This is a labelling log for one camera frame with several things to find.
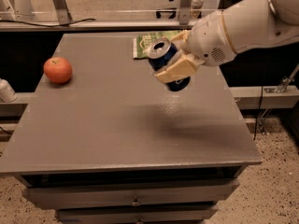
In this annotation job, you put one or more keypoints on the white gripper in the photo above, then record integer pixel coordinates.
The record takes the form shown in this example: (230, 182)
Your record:
(206, 40)

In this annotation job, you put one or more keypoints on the blue pepsi can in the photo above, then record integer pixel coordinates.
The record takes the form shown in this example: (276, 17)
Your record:
(160, 53)

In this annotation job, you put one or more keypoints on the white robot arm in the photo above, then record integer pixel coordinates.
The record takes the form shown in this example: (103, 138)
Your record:
(255, 24)

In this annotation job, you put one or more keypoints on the green chip bag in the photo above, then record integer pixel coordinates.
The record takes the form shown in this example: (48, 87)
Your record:
(142, 42)

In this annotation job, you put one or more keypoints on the grey drawer cabinet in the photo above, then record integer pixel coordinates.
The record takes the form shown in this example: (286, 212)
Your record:
(114, 123)

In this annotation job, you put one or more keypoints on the red apple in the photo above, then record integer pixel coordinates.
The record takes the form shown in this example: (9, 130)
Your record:
(58, 70)

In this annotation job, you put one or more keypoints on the upper grey drawer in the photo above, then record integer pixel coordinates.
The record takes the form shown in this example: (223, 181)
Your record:
(135, 194)

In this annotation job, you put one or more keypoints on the grey drawer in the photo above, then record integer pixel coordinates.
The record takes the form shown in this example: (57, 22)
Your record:
(133, 215)
(135, 194)

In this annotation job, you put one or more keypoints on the white cylinder object at left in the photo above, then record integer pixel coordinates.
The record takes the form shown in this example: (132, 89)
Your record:
(7, 94)

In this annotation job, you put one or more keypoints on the lower grey drawer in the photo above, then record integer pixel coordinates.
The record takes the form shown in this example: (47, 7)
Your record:
(133, 215)

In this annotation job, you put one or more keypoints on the metal railing frame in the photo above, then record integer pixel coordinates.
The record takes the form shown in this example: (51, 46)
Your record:
(102, 15)

